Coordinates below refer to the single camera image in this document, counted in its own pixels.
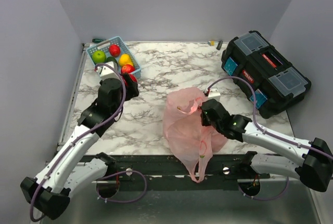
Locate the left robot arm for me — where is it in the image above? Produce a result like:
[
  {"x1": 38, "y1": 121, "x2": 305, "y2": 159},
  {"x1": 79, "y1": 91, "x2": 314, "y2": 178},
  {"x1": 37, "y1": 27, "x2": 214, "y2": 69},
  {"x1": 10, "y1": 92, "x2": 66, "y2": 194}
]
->
[{"x1": 20, "y1": 73, "x2": 139, "y2": 220}]

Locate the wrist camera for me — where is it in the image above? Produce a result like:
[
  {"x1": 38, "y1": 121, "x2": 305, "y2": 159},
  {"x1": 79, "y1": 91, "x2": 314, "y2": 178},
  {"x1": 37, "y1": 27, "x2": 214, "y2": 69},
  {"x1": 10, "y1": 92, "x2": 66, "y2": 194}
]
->
[
  {"x1": 97, "y1": 61, "x2": 118, "y2": 81},
  {"x1": 206, "y1": 87, "x2": 221, "y2": 101}
]

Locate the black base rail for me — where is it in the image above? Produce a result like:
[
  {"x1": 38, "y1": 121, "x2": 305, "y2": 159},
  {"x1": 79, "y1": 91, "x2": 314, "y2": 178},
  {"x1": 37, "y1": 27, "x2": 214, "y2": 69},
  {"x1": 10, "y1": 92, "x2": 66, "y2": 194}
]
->
[{"x1": 75, "y1": 153, "x2": 294, "y2": 192}]

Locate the green fake fruit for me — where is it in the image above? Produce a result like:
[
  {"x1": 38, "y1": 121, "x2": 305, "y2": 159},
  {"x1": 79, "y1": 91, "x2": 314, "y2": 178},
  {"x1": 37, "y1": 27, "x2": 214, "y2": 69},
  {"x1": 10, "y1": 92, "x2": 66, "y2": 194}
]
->
[{"x1": 92, "y1": 50, "x2": 107, "y2": 64}]

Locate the small yellow black object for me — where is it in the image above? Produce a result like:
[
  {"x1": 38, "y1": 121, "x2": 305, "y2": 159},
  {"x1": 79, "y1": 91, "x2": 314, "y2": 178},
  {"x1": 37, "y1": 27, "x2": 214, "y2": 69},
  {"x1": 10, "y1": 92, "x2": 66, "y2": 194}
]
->
[{"x1": 208, "y1": 40, "x2": 223, "y2": 50}]

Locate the dark green fake avocado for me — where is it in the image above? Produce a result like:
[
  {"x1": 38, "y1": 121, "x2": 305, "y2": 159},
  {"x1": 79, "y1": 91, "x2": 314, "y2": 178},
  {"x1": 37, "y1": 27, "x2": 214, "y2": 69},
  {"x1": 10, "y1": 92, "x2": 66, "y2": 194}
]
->
[{"x1": 106, "y1": 56, "x2": 118, "y2": 63}]

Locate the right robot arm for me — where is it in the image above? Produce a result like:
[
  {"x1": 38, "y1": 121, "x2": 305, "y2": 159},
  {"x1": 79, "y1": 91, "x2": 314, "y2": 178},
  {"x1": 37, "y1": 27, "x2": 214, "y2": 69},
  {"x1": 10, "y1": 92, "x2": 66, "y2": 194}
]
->
[{"x1": 201, "y1": 99, "x2": 332, "y2": 192}]

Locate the pink plastic bag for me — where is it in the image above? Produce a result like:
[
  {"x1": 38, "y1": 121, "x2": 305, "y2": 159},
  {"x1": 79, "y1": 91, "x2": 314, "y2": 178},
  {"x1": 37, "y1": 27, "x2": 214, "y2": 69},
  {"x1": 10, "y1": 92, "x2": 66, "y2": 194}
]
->
[{"x1": 162, "y1": 87, "x2": 228, "y2": 183}]

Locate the green screwdriver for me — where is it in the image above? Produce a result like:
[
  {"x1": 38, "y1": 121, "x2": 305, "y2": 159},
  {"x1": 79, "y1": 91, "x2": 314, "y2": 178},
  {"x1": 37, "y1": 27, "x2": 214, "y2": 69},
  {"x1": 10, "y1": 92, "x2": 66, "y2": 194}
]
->
[{"x1": 92, "y1": 38, "x2": 105, "y2": 43}]

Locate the red fake apple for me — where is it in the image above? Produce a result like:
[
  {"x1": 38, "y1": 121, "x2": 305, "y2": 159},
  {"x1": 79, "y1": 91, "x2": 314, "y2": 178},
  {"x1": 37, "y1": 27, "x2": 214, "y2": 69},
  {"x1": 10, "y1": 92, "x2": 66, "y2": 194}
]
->
[
  {"x1": 121, "y1": 64, "x2": 135, "y2": 74},
  {"x1": 122, "y1": 73, "x2": 137, "y2": 87}
]

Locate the yellow fake pear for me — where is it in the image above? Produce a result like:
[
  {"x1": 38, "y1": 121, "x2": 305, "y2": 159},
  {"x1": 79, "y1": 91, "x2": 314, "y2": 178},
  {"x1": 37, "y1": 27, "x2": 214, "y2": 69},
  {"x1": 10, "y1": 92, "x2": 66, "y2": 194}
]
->
[{"x1": 119, "y1": 54, "x2": 134, "y2": 67}]

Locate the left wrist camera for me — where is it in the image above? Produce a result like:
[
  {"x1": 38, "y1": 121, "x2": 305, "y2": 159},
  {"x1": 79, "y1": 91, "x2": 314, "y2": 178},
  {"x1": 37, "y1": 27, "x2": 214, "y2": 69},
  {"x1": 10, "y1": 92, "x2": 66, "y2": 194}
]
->
[{"x1": 97, "y1": 61, "x2": 118, "y2": 81}]

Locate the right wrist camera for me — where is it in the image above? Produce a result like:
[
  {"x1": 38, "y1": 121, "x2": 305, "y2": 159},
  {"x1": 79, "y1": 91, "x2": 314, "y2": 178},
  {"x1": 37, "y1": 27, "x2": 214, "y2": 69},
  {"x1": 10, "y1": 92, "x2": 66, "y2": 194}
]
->
[{"x1": 206, "y1": 87, "x2": 221, "y2": 101}]

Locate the black toolbox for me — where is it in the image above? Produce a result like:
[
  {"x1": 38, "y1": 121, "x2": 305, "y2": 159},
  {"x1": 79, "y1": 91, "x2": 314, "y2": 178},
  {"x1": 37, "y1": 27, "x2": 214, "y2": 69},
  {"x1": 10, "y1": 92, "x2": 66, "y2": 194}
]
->
[{"x1": 221, "y1": 31, "x2": 312, "y2": 119}]

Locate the blue plastic basket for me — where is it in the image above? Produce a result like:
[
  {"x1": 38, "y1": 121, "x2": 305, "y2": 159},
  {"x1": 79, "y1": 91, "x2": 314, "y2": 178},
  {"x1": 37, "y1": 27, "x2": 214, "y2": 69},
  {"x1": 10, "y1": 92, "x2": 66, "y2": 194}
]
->
[{"x1": 86, "y1": 36, "x2": 141, "y2": 78}]

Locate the red fake strawberry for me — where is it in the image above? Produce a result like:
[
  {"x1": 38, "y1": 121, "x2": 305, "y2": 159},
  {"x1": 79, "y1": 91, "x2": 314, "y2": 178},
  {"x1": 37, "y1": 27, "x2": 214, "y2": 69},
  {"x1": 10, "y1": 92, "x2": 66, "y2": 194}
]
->
[{"x1": 109, "y1": 44, "x2": 121, "y2": 57}]

